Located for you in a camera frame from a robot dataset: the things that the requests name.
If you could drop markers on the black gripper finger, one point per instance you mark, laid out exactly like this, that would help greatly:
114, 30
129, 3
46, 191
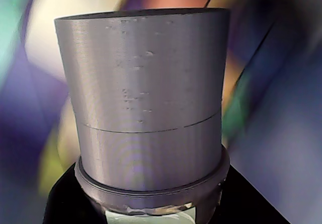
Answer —
239, 204
68, 204

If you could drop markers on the gray salt shaker cylinder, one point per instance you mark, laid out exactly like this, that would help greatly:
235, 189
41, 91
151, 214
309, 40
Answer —
141, 83

